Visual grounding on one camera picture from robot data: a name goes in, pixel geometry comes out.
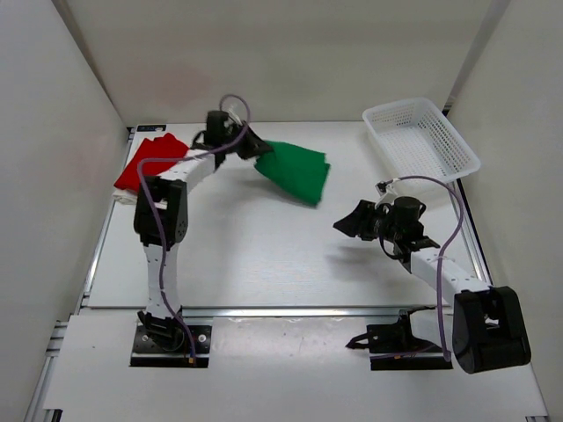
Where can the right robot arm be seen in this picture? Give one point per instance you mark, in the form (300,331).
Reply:
(485,329)

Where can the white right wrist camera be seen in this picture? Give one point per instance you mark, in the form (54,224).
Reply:
(387,192)

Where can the green t shirt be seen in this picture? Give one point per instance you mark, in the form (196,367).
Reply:
(298,171)

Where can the aluminium frame rail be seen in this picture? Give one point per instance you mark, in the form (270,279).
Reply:
(296,312)

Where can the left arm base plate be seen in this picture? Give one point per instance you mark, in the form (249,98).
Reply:
(148,350)

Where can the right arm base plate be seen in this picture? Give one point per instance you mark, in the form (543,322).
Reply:
(393,347)

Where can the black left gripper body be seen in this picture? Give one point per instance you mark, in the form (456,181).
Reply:
(233,132)

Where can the white t shirt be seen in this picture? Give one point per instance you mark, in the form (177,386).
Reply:
(126,187)

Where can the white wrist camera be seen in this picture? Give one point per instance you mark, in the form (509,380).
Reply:
(387,192)
(236,124)

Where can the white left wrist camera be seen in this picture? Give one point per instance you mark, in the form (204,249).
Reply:
(236,124)

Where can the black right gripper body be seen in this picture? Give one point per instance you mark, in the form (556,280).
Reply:
(390,232)

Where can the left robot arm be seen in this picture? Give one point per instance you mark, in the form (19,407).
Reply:
(161,221)

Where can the white plastic basket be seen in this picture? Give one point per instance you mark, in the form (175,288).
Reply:
(414,138)

